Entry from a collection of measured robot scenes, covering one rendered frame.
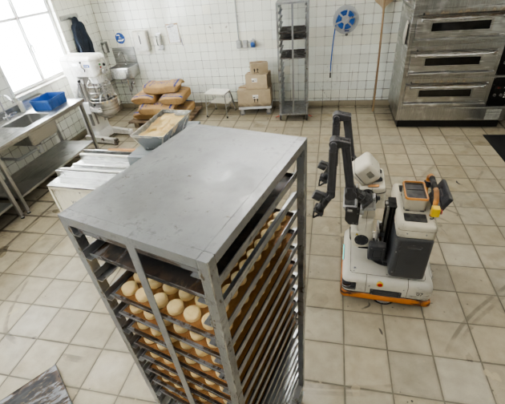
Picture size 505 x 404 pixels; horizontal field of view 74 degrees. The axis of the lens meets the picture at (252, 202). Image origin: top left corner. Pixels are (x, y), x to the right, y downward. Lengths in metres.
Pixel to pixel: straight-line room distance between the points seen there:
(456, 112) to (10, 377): 6.07
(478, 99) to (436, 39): 1.13
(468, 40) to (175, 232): 5.29
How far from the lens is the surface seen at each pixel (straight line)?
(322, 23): 6.44
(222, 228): 0.80
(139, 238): 0.84
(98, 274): 1.16
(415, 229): 2.52
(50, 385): 3.06
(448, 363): 2.87
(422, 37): 5.56
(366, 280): 2.81
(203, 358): 1.20
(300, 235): 1.41
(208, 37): 6.81
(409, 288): 2.86
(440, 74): 5.69
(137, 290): 1.16
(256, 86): 6.37
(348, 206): 2.56
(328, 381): 2.61
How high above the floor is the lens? 2.33
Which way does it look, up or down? 35 degrees down
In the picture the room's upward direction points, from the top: 6 degrees counter-clockwise
